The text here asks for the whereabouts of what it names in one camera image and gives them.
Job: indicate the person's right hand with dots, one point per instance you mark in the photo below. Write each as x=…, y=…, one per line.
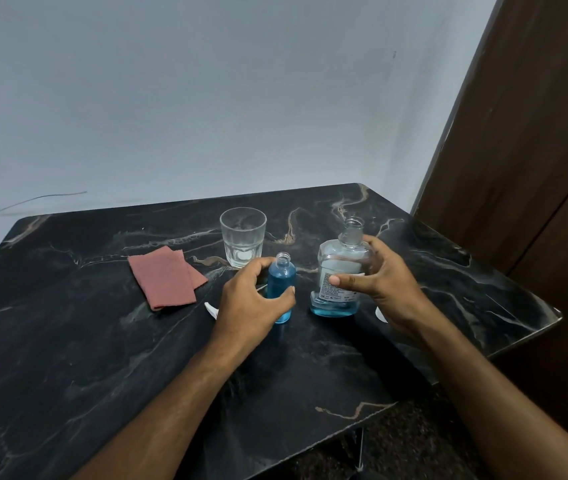
x=389, y=284

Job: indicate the person's left hand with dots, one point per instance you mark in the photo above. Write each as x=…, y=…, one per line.
x=246, y=309

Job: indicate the person's left thumb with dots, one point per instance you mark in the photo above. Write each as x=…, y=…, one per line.
x=281, y=300

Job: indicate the person's right thumb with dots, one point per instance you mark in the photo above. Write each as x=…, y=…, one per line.
x=351, y=282

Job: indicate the small blue liquid bottle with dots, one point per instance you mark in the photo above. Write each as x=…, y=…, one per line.
x=281, y=284

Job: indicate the large clear bottle blue liquid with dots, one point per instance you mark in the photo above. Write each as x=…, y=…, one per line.
x=339, y=267

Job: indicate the person's right forearm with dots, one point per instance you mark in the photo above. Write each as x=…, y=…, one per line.
x=488, y=399

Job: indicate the person's left forearm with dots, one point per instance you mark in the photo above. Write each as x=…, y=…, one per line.
x=164, y=409

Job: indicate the white bottle cap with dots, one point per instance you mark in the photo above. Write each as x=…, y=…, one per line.
x=381, y=314

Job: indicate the clear drinking glass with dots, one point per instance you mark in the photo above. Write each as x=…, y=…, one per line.
x=243, y=237

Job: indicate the folded pink cloth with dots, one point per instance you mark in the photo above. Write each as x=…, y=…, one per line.
x=166, y=277

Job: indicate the metal table leg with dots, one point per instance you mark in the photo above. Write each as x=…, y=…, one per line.
x=360, y=449

